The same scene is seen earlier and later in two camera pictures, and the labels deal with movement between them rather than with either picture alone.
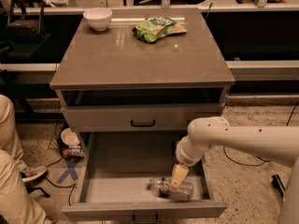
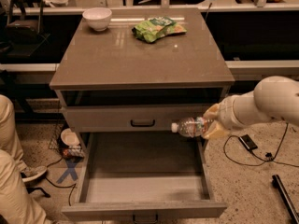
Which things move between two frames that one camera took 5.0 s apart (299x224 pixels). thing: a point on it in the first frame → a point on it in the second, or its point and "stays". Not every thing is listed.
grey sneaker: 32,172 stays
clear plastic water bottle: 163,188 → 189,126
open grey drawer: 117,166 stays
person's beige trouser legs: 16,206 stays
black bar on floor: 278,184 stays
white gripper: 184,157 → 226,113
